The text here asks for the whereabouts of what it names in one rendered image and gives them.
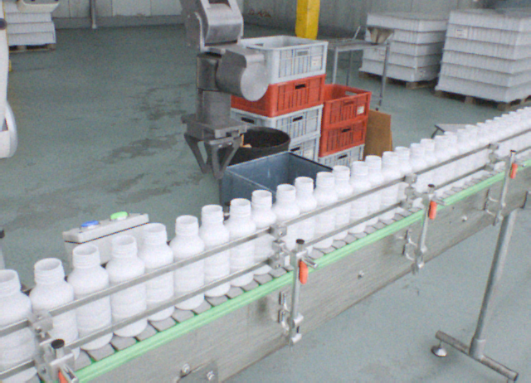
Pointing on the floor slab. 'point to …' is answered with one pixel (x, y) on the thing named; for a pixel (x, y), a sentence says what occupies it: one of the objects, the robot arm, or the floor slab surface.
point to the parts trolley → (352, 60)
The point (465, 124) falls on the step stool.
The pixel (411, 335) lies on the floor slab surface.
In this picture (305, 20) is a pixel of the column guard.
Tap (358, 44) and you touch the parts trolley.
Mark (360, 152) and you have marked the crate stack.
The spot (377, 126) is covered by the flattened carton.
